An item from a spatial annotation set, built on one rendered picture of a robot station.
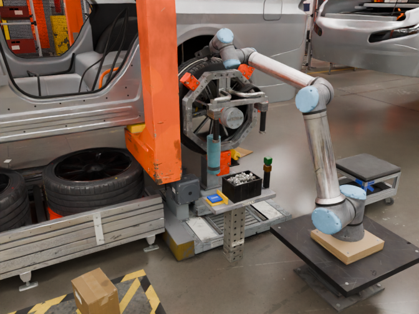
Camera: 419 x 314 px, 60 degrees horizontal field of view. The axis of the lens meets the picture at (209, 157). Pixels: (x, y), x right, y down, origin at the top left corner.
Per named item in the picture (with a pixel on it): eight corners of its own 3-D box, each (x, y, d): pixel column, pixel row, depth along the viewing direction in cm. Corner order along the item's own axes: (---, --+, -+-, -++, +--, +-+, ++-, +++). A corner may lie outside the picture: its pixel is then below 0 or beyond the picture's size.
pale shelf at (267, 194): (260, 185, 238) (260, 181, 237) (275, 197, 224) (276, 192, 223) (201, 201, 220) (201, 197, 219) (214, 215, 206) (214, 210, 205)
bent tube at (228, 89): (247, 90, 243) (249, 75, 239) (265, 97, 228) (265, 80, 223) (225, 93, 236) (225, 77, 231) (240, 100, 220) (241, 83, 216)
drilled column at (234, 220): (235, 249, 244) (237, 195, 227) (243, 258, 236) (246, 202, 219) (222, 253, 240) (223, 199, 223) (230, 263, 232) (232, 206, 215)
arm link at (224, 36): (222, 45, 201) (216, 28, 201) (214, 53, 213) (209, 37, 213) (237, 41, 204) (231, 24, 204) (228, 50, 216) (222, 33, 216)
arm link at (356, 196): (368, 216, 200) (372, 188, 193) (353, 228, 189) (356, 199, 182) (341, 206, 210) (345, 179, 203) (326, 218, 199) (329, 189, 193)
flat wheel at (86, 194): (113, 166, 301) (111, 139, 291) (163, 194, 258) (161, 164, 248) (32, 194, 258) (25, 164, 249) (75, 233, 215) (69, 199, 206)
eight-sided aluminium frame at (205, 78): (250, 141, 268) (254, 66, 246) (255, 144, 262) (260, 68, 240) (183, 155, 245) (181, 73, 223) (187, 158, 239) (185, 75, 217)
